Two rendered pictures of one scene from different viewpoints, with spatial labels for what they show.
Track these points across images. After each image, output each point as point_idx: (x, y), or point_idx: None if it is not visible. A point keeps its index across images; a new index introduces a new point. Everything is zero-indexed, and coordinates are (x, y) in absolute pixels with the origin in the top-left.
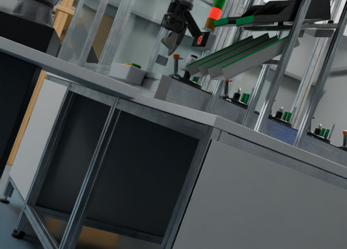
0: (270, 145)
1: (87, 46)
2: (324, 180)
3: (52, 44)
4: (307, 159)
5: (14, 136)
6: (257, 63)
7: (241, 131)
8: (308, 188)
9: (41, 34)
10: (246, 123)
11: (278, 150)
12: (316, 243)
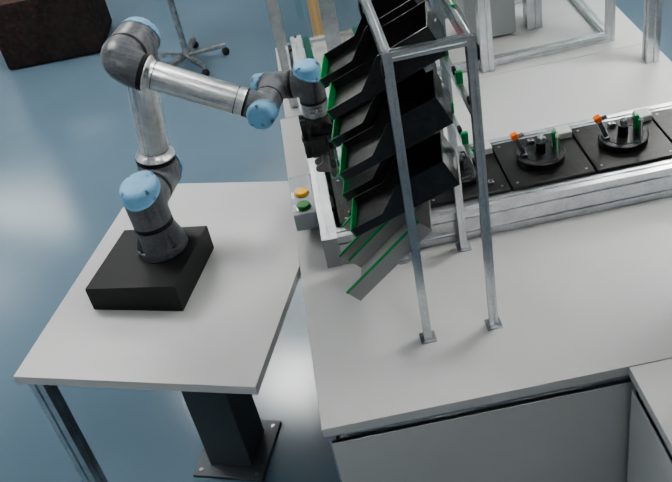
0: (401, 420)
1: (283, 66)
2: (498, 405)
3: (188, 278)
4: (459, 407)
5: None
6: (388, 271)
7: (358, 426)
8: (478, 424)
9: (166, 294)
10: (461, 237)
11: (414, 418)
12: (522, 453)
